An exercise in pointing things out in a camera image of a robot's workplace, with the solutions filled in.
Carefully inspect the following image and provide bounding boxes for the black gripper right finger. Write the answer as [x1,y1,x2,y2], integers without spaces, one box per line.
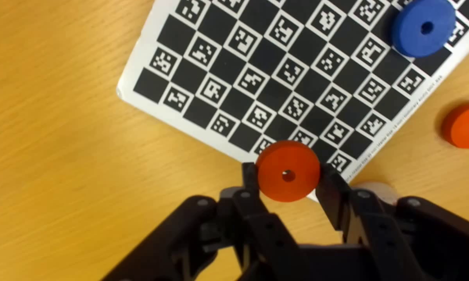
[314,163,469,281]

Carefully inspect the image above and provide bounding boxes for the orange disc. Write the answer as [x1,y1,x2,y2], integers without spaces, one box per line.
[441,101,469,149]
[255,138,322,202]

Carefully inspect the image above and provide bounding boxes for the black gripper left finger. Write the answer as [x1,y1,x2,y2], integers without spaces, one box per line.
[102,160,299,281]

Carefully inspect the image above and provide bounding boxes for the blue disc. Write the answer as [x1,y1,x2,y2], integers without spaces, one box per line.
[391,0,458,59]

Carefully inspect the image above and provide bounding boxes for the checkered calibration board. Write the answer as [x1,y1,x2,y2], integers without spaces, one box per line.
[114,0,469,184]

